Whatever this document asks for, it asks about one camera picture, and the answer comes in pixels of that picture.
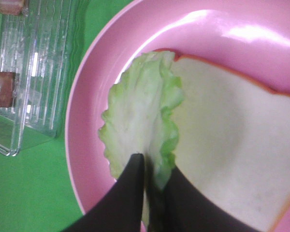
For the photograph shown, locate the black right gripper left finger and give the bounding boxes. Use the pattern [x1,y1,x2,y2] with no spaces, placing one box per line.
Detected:
[64,154,145,232]

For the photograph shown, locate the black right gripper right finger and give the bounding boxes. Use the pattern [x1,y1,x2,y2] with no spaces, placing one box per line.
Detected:
[147,168,255,232]

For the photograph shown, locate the bread slice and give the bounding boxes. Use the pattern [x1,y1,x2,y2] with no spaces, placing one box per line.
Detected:
[154,48,290,232]

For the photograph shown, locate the green lettuce leaf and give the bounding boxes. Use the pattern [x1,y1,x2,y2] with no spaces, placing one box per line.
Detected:
[98,50,184,232]

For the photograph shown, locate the bacon strip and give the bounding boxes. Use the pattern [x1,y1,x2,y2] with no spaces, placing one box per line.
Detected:
[0,0,28,15]
[0,72,19,108]

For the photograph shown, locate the left clear plastic tray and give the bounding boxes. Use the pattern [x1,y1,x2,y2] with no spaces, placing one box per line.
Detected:
[0,0,89,156]

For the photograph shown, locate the pink round plate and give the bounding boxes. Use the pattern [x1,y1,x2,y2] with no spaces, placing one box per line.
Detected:
[65,0,290,232]

